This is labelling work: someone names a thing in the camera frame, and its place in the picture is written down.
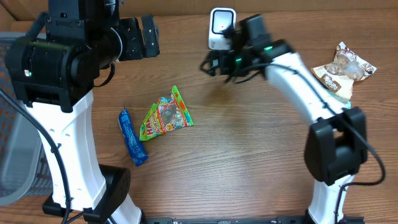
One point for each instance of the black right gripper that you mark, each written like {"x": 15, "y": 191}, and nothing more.
{"x": 223, "y": 66}

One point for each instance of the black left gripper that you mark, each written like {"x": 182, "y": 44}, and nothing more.
{"x": 132, "y": 29}

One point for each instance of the green Haribo gummy bag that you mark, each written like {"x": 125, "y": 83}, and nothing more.
{"x": 167, "y": 115}

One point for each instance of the blue Oreo cookie pack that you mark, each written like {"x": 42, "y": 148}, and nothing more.
{"x": 134, "y": 147}

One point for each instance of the dried mushroom snack bag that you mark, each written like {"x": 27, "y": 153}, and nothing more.
{"x": 345, "y": 69}

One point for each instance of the light teal snack packet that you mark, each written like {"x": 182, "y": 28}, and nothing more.
{"x": 347, "y": 103}

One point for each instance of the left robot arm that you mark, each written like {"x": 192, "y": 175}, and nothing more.
{"x": 53, "y": 70}

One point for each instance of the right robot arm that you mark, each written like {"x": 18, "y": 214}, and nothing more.
{"x": 336, "y": 145}

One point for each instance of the white barcode scanner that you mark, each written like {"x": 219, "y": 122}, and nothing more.
{"x": 220, "y": 19}

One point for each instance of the grey plastic mesh basket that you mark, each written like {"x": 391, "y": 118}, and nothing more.
{"x": 24, "y": 168}

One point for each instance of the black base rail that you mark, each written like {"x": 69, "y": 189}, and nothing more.
{"x": 278, "y": 220}

